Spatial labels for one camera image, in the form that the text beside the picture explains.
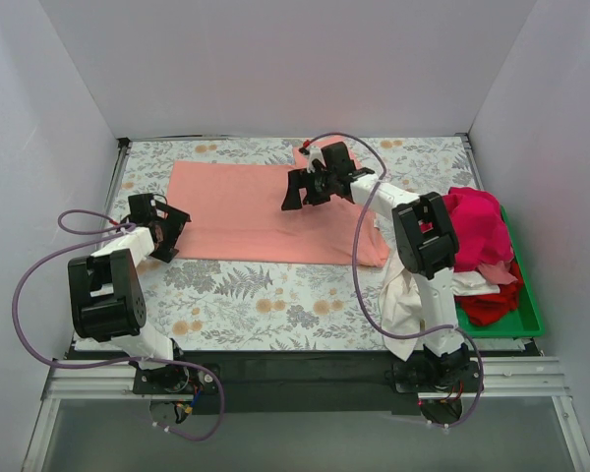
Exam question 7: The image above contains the green plastic tray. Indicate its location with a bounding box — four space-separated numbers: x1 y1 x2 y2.
443 188 543 337

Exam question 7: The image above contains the salmon pink t shirt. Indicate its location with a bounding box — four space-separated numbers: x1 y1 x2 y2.
167 160 389 267

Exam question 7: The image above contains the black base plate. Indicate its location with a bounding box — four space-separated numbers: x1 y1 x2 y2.
127 349 493 417

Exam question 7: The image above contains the red t shirt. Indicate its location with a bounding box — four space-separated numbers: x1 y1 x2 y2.
456 261 524 326

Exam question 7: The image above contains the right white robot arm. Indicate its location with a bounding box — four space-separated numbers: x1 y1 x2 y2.
281 141 471 391

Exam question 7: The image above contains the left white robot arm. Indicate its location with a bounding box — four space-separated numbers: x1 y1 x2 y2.
68 193 191 393

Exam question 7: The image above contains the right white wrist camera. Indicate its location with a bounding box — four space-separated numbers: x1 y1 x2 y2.
300 146 325 173

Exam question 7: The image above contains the white t shirt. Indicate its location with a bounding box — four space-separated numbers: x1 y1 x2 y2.
379 253 500 361

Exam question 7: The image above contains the magenta t shirt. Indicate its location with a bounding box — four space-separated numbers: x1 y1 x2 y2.
442 187 514 272

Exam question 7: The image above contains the floral table mat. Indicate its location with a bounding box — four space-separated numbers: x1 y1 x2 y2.
110 137 475 351

